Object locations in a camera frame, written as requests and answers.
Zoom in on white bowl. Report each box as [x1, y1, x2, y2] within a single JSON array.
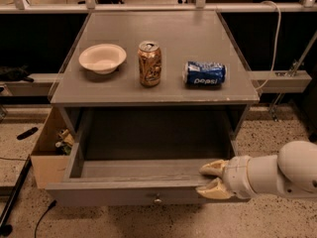
[[78, 44, 127, 74]]

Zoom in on grey drawer cabinet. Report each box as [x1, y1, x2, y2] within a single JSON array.
[[51, 11, 259, 138]]

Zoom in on cardboard box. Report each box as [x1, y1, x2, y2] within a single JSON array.
[[31, 108, 69, 189]]

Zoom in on items inside cardboard box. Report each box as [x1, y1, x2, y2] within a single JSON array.
[[54, 129, 74, 156]]

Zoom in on white cable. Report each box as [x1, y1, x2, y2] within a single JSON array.
[[253, 0, 284, 91]]

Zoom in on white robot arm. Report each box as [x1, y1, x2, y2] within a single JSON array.
[[196, 141, 317, 199]]

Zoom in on black object on ledge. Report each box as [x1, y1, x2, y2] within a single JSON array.
[[0, 65, 34, 82]]

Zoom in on black floor cable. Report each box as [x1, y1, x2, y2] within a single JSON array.
[[33, 199, 57, 238]]

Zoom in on blue pepsi can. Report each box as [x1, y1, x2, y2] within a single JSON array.
[[182, 60, 227, 86]]

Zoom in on gold soda can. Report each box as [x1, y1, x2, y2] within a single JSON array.
[[138, 41, 161, 87]]

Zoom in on grey top drawer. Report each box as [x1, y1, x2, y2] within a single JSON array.
[[47, 107, 236, 206]]

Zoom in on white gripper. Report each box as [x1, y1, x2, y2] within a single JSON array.
[[195, 156, 257, 199]]

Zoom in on black remote on floor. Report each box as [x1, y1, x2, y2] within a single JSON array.
[[17, 127, 39, 141]]

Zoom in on black pole on floor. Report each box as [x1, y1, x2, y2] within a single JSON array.
[[0, 157, 32, 238]]

